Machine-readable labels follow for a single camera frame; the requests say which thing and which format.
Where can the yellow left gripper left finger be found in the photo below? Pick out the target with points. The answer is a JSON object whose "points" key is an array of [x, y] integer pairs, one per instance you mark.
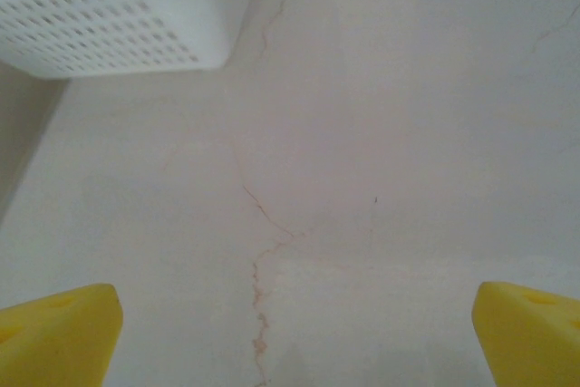
{"points": [[45, 341]]}

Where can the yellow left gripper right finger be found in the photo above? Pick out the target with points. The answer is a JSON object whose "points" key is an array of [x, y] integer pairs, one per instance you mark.
{"points": [[534, 341]]}

